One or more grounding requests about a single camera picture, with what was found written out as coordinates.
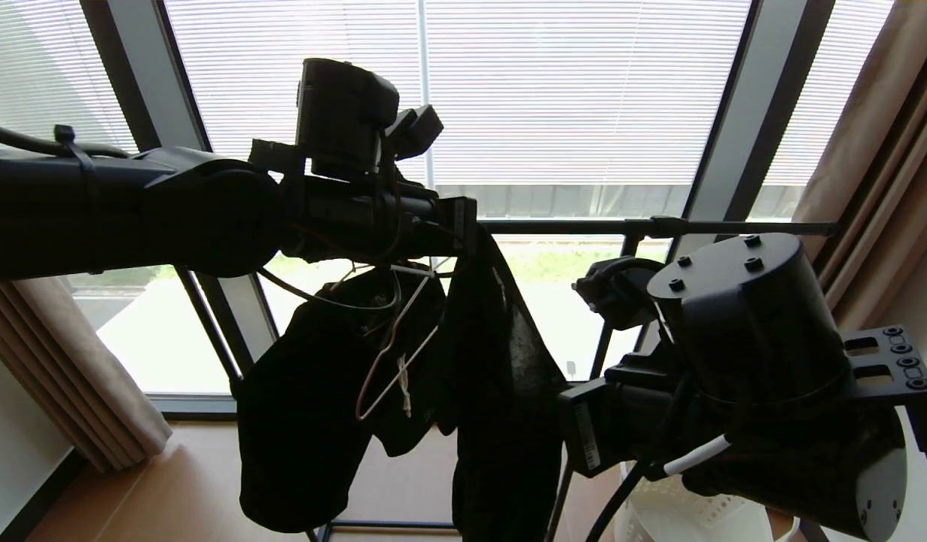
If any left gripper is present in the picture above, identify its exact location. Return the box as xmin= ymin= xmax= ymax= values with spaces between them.
xmin=303 ymin=178 xmax=480 ymax=262

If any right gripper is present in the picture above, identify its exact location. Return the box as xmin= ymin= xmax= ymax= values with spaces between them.
xmin=559 ymin=354 xmax=691 ymax=480

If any black garment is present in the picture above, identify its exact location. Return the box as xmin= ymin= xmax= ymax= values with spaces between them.
xmin=236 ymin=263 xmax=450 ymax=534
xmin=435 ymin=232 xmax=571 ymax=542

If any pink clothes hanger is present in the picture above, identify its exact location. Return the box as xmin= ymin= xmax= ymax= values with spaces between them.
xmin=354 ymin=258 xmax=455 ymax=422

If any white laundry basket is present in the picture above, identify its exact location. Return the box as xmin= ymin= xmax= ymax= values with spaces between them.
xmin=616 ymin=461 xmax=800 ymax=542

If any black clothes rack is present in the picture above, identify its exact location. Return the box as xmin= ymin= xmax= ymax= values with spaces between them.
xmin=173 ymin=217 xmax=840 ymax=542

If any window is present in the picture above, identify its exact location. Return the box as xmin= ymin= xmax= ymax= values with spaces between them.
xmin=0 ymin=0 xmax=897 ymax=419

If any brown curtain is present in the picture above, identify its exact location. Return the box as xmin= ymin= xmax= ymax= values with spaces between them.
xmin=791 ymin=0 xmax=927 ymax=333
xmin=0 ymin=279 xmax=175 ymax=473

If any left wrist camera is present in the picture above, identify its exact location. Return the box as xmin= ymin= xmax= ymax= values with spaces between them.
xmin=386 ymin=104 xmax=446 ymax=161

